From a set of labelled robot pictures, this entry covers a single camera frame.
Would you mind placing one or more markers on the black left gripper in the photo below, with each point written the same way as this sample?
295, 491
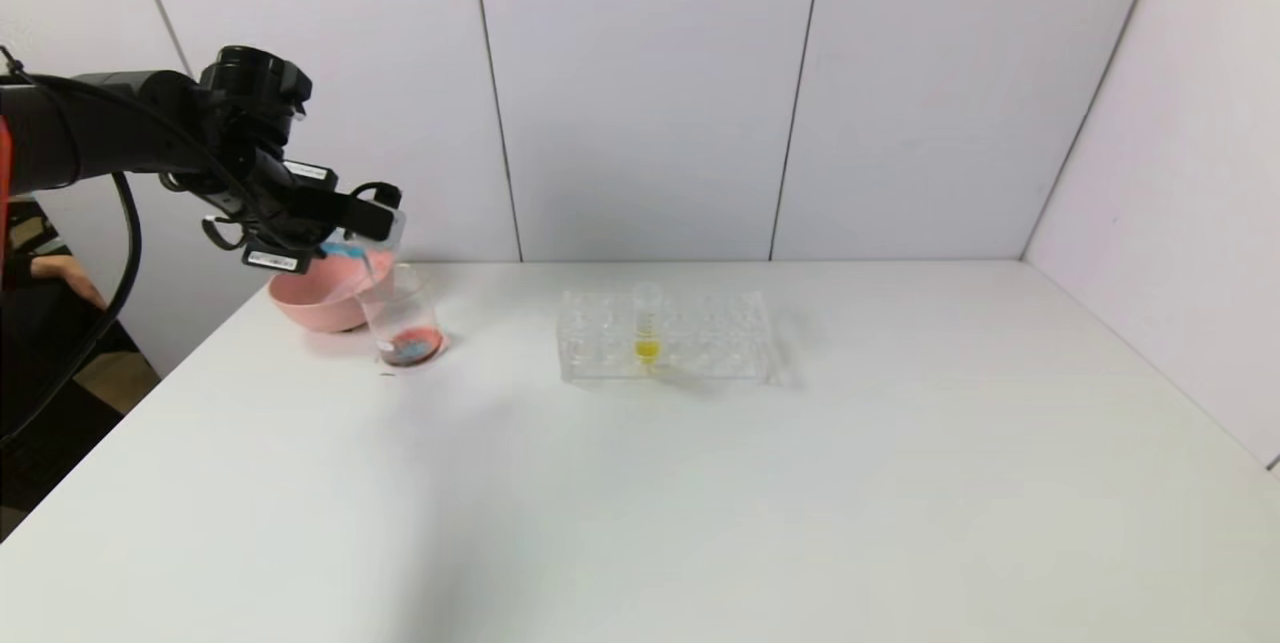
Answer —
283, 241

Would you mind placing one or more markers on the test tube with blue pigment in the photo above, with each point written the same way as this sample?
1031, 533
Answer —
350, 250

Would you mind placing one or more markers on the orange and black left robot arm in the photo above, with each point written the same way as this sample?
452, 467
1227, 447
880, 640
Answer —
120, 128

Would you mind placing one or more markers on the test tube with yellow pigment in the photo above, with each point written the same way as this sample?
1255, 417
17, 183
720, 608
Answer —
648, 348

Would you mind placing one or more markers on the clear acrylic test tube rack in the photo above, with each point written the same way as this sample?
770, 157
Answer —
700, 343

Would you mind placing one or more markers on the bare person hand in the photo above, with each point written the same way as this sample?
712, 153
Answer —
70, 273

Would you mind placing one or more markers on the pink plastic bowl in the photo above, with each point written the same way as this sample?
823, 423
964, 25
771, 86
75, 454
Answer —
310, 303

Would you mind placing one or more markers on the clear glass beaker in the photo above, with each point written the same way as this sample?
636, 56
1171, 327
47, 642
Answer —
410, 343

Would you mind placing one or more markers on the seated person in black clothing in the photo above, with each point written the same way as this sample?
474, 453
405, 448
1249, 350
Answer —
50, 343

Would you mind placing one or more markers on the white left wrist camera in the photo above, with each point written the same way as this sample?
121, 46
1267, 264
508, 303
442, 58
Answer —
388, 208

